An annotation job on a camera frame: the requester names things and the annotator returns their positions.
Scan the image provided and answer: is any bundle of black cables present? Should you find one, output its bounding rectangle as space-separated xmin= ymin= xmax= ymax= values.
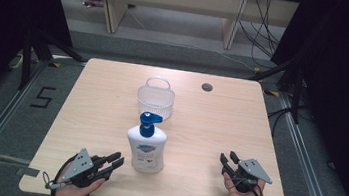
xmin=232 ymin=0 xmax=287 ymax=70

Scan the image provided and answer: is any small pink object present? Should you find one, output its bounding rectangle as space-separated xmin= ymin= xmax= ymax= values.
xmin=81 ymin=0 xmax=106 ymax=11

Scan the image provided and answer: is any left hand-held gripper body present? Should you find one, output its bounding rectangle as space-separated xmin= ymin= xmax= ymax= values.
xmin=59 ymin=145 xmax=114 ymax=193

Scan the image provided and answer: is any person's left hand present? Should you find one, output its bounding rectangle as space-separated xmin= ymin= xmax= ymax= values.
xmin=54 ymin=161 xmax=108 ymax=196

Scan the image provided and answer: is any black metal stand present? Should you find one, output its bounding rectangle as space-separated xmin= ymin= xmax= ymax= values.
xmin=16 ymin=23 xmax=92 ymax=99
xmin=243 ymin=51 xmax=308 ymax=125

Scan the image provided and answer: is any yellow tape piece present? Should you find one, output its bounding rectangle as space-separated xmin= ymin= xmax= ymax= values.
xmin=47 ymin=59 xmax=62 ymax=69
xmin=262 ymin=88 xmax=281 ymax=99

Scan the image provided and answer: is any white plastic basket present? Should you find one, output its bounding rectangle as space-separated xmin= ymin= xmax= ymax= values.
xmin=134 ymin=75 xmax=179 ymax=123

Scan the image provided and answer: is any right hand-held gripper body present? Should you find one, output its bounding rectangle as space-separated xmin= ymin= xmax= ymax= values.
xmin=224 ymin=155 xmax=277 ymax=196

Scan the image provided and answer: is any white soap bottle blue pump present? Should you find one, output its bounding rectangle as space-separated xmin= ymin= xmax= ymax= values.
xmin=121 ymin=109 xmax=171 ymax=175

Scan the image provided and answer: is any grey cable with plug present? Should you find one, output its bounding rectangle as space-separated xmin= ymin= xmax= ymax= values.
xmin=40 ymin=170 xmax=71 ymax=194

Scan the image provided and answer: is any grey table cable grommet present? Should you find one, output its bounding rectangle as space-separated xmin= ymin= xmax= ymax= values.
xmin=200 ymin=82 xmax=214 ymax=94

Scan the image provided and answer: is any thin white cable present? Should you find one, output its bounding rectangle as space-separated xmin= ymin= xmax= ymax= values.
xmin=113 ymin=0 xmax=266 ymax=73

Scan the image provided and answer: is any grey tape piece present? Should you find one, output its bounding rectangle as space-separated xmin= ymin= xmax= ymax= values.
xmin=15 ymin=165 xmax=42 ymax=179

